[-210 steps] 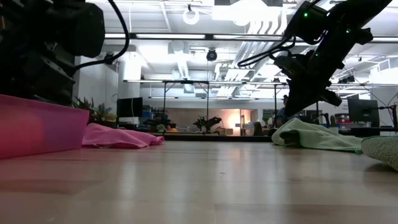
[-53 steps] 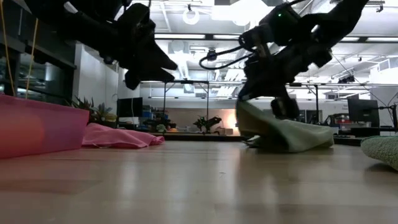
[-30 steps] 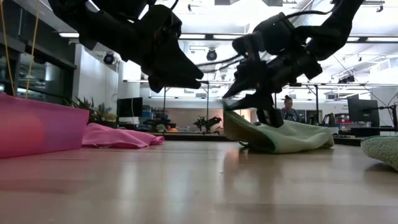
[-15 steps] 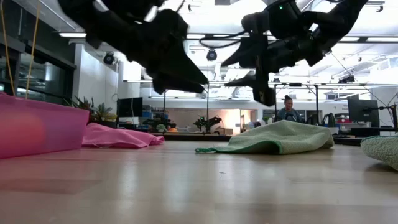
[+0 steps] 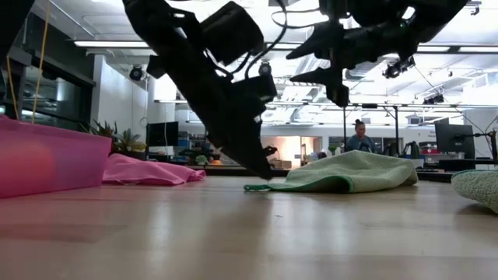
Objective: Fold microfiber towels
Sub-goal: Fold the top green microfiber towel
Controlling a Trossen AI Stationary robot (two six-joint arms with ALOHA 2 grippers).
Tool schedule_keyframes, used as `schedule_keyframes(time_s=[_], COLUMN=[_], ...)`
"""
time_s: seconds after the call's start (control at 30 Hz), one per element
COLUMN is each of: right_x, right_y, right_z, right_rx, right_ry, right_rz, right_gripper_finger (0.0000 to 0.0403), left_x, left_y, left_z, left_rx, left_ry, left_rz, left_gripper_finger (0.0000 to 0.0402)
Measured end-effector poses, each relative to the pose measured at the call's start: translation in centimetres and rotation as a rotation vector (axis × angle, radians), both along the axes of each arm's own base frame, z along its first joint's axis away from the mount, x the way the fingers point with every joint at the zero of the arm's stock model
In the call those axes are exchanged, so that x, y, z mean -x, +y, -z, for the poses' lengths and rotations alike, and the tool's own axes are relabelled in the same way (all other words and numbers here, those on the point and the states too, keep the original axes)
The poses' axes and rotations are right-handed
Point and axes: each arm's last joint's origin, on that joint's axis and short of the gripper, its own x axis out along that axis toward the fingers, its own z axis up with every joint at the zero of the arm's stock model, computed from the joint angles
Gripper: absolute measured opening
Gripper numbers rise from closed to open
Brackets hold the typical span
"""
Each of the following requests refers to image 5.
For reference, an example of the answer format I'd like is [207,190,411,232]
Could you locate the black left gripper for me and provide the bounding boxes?
[170,50,278,180]

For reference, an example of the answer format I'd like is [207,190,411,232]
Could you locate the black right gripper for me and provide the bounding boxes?
[286,18,420,109]

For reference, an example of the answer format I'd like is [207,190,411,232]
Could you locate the green microfiber towel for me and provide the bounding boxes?
[451,169,498,215]
[244,149,419,194]

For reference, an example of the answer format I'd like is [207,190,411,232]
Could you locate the pink translucent plastic tray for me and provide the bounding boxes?
[0,114,113,200]

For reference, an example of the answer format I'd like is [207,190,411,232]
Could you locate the pink microfiber towel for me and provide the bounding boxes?
[102,153,206,187]

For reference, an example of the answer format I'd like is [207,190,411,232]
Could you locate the person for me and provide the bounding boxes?
[345,118,377,153]

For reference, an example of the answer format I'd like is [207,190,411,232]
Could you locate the black computer monitor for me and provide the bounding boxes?
[434,123,476,160]
[146,121,180,148]

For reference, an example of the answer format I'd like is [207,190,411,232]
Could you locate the potted succulent plant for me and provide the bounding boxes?
[79,119,148,161]

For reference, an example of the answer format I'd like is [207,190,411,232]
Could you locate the long ceiling light strip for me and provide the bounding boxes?
[73,40,498,54]

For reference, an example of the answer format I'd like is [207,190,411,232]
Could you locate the black metal table frame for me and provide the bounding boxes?
[186,165,456,184]

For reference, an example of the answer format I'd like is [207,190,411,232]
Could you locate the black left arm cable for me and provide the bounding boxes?
[243,0,289,79]

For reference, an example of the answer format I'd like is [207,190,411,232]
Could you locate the black background gantry frame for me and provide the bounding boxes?
[342,103,400,156]

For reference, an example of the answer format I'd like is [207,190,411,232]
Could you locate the yellow extension cable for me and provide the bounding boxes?
[5,0,51,124]

